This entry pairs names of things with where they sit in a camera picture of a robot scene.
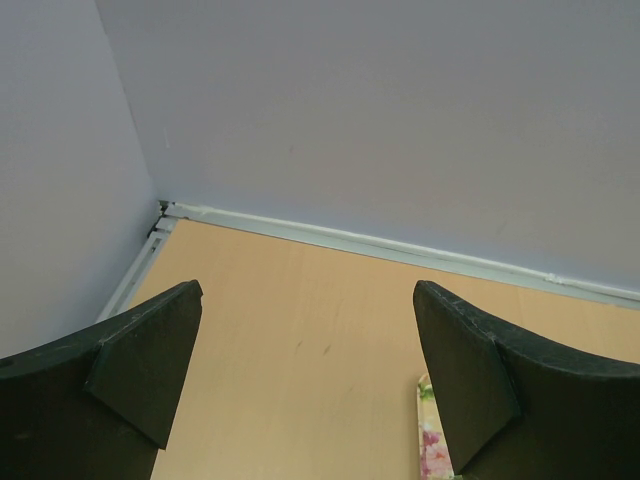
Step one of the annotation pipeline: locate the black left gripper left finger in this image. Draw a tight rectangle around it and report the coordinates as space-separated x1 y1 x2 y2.
1 280 203 479

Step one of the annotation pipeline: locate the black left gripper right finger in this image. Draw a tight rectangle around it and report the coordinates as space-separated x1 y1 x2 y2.
413 281 639 479

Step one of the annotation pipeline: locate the floral serving tray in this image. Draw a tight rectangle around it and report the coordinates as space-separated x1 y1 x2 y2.
416 373 455 480

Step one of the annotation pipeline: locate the aluminium left side rail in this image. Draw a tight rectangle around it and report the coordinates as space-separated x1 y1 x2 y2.
96 217 176 323

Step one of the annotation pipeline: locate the aluminium rail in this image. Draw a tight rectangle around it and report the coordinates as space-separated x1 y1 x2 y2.
160 201 639 309
96 217 176 323

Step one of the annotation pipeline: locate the aluminium back rail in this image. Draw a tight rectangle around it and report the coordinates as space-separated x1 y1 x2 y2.
160 201 639 309

